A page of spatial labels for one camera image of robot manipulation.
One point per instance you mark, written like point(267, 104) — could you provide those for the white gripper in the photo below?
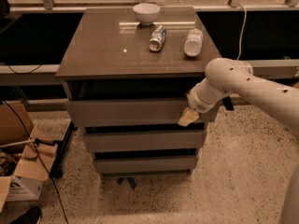
point(198, 104)

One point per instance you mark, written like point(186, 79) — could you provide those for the grey top drawer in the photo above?
point(104, 113)

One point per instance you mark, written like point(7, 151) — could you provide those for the grey drawer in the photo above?
point(110, 142)
point(104, 113)
point(146, 165)

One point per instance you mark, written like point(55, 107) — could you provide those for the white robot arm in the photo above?
point(224, 77)

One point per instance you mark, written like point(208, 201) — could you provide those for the grey middle drawer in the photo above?
point(110, 142)

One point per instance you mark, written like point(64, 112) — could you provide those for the grey bottom drawer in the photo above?
point(146, 165)

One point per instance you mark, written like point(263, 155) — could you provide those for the grey drawer cabinet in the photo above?
point(109, 59)

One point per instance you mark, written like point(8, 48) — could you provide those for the open cardboard box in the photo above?
point(34, 153)

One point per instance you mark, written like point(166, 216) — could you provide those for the white plastic bottle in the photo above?
point(193, 43)

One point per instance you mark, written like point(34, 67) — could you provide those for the crushed blue white can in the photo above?
point(157, 39)

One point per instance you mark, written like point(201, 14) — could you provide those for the blue tape cross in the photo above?
point(129, 180)

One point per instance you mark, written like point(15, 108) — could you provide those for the white ceramic bowl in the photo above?
point(146, 13)

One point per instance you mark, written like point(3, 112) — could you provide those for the black metal stand leg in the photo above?
point(56, 169)

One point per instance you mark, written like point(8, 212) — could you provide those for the black shoe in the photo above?
point(32, 216)

